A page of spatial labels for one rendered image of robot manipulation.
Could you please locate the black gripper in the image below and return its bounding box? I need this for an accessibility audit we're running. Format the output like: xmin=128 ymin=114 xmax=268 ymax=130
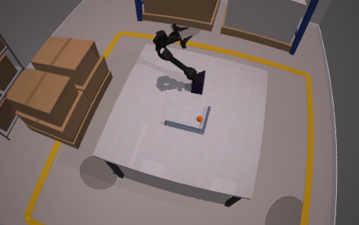
xmin=168 ymin=24 xmax=192 ymax=48

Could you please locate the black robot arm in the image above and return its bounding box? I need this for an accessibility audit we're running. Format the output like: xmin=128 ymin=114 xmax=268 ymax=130
xmin=153 ymin=30 xmax=202 ymax=83

